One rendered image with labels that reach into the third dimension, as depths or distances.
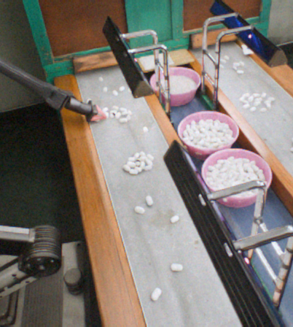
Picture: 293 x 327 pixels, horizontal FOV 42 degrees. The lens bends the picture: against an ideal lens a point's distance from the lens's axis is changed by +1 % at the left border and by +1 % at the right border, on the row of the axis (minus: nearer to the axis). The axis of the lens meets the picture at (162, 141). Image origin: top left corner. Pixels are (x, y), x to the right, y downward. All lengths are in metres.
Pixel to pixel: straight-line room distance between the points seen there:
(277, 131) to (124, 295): 0.97
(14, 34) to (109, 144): 1.50
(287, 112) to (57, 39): 1.22
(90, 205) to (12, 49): 1.81
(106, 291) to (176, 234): 0.30
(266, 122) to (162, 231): 0.75
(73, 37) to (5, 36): 0.93
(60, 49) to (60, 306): 1.27
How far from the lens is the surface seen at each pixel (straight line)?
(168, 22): 2.24
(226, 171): 1.56
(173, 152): 1.11
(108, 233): 1.36
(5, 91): 3.19
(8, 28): 2.97
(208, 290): 1.26
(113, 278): 1.27
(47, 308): 1.61
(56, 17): 2.11
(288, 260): 1.04
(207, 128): 1.75
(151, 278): 1.28
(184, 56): 2.24
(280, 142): 1.72
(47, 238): 1.38
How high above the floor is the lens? 1.85
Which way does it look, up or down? 41 degrees down
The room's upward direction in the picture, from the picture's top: 4 degrees counter-clockwise
